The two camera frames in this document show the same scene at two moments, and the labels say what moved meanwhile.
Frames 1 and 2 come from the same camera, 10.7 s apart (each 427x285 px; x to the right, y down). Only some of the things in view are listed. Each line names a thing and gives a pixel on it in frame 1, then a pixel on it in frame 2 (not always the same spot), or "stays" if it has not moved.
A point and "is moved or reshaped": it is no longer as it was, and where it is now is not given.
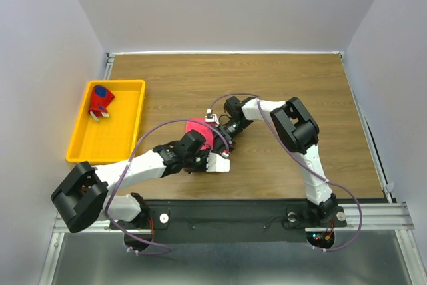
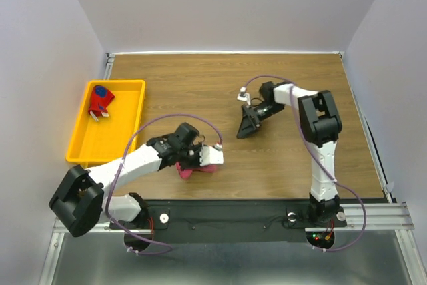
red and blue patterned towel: [100, 99] stays
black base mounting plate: [230, 220] stays
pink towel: [206, 131] is moved or reshaped
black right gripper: [220, 142] → [247, 125]
